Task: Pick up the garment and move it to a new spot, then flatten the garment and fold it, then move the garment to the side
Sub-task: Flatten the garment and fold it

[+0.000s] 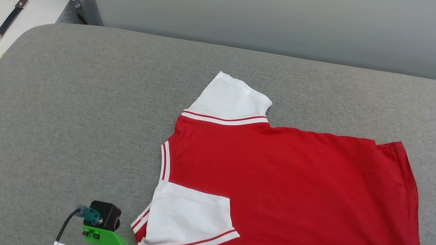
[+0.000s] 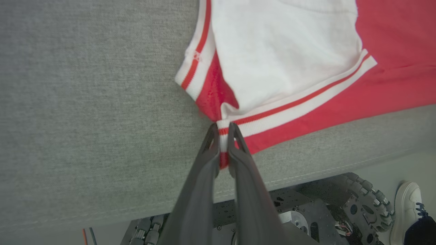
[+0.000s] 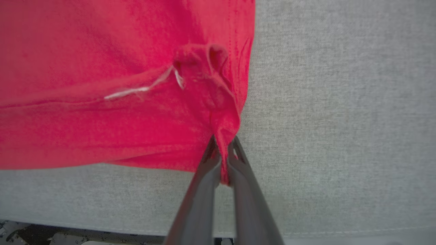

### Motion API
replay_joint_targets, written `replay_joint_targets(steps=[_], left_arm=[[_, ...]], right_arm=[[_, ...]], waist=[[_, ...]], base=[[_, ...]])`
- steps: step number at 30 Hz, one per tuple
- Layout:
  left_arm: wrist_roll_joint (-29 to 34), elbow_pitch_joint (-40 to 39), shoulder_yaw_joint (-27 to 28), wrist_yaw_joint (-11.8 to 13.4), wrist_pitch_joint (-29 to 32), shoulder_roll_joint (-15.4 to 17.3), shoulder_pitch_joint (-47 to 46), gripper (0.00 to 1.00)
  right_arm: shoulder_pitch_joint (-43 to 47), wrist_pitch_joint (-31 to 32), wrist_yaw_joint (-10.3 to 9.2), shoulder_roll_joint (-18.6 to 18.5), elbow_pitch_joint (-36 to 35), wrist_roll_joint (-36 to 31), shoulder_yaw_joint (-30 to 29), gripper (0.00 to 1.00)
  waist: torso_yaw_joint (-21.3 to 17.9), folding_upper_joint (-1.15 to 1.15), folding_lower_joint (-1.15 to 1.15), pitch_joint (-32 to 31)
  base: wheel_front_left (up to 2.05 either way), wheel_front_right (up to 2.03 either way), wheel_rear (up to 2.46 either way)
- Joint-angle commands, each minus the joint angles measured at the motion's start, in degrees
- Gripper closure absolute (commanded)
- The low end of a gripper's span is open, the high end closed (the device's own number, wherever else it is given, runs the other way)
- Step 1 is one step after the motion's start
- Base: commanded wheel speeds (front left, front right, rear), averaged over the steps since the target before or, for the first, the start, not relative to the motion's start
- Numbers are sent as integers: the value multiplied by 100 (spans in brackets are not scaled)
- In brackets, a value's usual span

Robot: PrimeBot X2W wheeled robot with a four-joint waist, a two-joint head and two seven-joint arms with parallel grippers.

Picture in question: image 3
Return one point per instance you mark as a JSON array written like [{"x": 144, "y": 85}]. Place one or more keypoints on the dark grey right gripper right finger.
[{"x": 252, "y": 211}]

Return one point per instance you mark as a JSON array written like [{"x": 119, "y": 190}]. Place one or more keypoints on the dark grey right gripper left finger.
[{"x": 197, "y": 211}]

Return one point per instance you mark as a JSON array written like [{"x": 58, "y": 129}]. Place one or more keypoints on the red and white jersey shirt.
[{"x": 102, "y": 51}]

